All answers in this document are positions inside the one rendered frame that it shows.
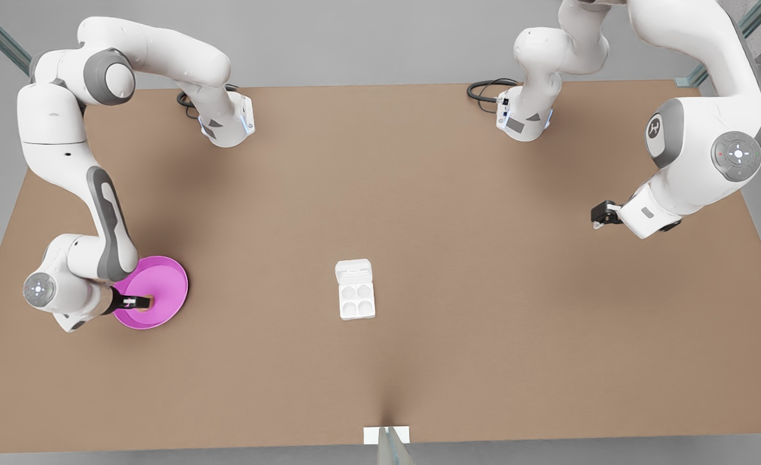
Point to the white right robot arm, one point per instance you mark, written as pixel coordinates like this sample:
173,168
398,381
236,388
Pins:
54,135

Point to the white egg box tray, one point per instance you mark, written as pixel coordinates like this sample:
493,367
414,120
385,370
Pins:
357,302

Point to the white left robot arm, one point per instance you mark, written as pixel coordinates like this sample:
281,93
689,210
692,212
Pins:
696,77

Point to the pink round plate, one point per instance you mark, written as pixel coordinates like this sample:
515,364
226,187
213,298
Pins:
161,284

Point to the white egg box lid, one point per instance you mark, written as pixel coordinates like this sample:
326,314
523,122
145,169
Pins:
354,270

